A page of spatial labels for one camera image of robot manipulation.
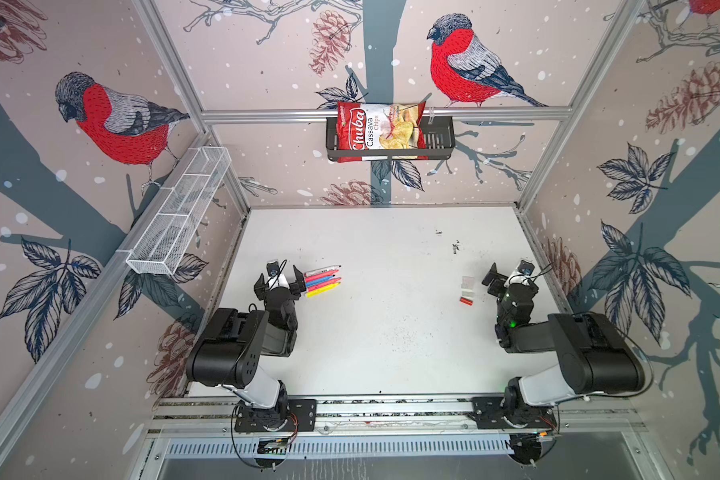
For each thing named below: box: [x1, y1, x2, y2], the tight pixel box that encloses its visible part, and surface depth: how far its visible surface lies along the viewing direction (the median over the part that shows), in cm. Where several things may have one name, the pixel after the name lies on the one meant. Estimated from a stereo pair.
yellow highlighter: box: [305, 282, 341, 298], surface depth 99 cm
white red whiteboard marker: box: [303, 265, 342, 277], surface depth 103 cm
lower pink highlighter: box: [307, 277, 342, 292], surface depth 100 cm
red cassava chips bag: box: [336, 101, 429, 163], surface depth 90 cm
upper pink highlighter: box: [304, 269, 339, 282], surface depth 102 cm
